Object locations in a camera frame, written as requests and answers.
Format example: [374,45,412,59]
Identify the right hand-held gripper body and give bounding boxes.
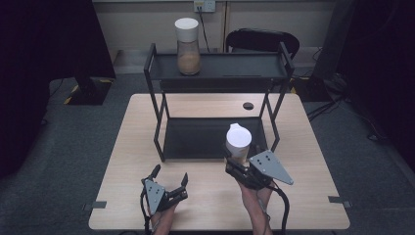
[223,149,295,192]

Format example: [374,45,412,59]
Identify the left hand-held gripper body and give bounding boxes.
[140,178,190,216]

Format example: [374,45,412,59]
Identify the glass jar with spouted white lid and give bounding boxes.
[225,122,254,166]

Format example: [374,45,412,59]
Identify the black metal two-tier shelf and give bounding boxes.
[143,41,296,164]

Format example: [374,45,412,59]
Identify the glass jar with round white lid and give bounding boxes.
[173,17,203,76]

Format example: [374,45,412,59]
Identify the person's left hand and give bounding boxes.
[150,204,178,229]

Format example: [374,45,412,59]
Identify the person's right hand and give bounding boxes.
[237,180,276,213]

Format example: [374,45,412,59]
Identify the black stand base with yellow tape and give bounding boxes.
[63,75,115,107]

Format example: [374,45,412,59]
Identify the black chair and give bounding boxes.
[225,27,300,61]

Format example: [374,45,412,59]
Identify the dark curtain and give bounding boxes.
[0,0,117,180]
[312,0,415,171]

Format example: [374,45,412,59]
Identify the left hand-held gripper black cable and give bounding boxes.
[139,189,155,235]

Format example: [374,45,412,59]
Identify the hand-held gripper black cable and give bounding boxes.
[269,183,292,235]
[139,189,155,235]

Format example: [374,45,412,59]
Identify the right hand-held gripper black cable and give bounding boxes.
[269,183,292,235]

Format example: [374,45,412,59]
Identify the grey table bracket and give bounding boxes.
[327,195,353,210]
[82,200,108,212]

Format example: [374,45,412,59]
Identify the black floor cables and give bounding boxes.
[305,47,390,143]

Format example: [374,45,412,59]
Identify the black power cable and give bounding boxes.
[196,5,212,54]

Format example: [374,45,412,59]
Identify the white wall socket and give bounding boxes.
[193,0,217,14]

